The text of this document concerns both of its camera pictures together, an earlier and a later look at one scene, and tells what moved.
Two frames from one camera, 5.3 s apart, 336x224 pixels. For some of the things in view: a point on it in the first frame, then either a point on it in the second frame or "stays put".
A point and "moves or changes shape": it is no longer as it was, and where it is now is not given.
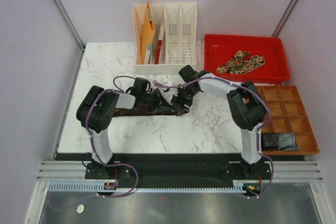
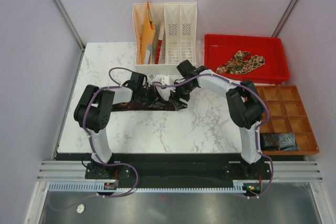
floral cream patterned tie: [242, 62] stays put
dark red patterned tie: [120, 112] moves or changes shape
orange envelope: [148, 32] stays put
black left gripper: [160, 105] stays put
